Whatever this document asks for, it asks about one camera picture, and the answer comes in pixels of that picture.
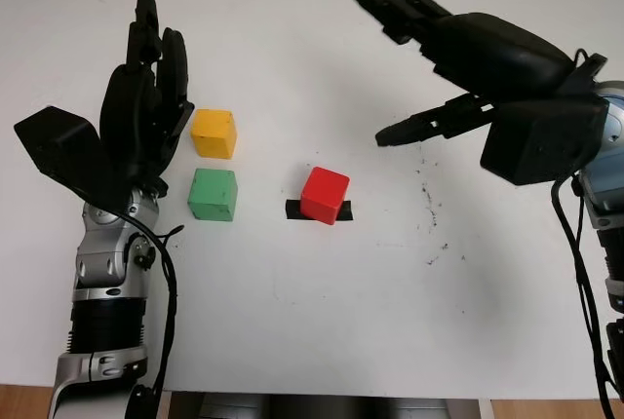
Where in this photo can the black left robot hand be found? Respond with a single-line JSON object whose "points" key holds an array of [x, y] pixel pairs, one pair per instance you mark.
{"points": [[129, 107]]}

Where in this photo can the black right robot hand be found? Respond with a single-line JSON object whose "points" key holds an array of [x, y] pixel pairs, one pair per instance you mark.
{"points": [[497, 53]]}

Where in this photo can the yellow wooden block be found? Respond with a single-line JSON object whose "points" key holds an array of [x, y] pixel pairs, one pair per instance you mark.
{"points": [[213, 134]]}

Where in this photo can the green wooden block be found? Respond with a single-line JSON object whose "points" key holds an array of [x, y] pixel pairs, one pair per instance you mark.
{"points": [[212, 194]]}

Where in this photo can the red wooden block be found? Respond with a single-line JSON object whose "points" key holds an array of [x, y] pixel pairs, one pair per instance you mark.
{"points": [[323, 195]]}

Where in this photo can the black tape strip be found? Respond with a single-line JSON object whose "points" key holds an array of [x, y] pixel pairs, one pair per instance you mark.
{"points": [[292, 210]]}

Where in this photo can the dark robot torso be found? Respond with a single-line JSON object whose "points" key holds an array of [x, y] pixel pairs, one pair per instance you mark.
{"points": [[317, 407]]}

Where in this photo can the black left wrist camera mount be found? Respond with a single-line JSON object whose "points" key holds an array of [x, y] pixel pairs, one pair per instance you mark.
{"points": [[58, 141]]}

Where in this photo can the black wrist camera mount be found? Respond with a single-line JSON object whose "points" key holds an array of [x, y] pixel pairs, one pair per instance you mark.
{"points": [[58, 141], [541, 141]]}

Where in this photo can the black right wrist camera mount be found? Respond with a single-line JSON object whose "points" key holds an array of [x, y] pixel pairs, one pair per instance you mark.
{"points": [[541, 141]]}

